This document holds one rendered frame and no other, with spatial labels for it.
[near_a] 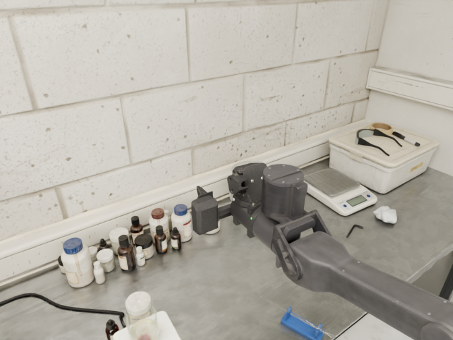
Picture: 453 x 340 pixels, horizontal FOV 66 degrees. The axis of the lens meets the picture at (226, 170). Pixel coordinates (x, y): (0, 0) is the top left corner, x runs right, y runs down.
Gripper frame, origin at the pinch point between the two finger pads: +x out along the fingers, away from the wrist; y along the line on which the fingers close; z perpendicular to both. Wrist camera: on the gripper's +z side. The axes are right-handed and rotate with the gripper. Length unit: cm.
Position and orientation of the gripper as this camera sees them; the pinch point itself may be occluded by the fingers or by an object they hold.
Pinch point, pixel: (226, 189)
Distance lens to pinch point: 64.1
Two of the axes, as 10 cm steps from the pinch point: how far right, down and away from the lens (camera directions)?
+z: -0.1, -8.9, -4.6
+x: -5.3, -3.9, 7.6
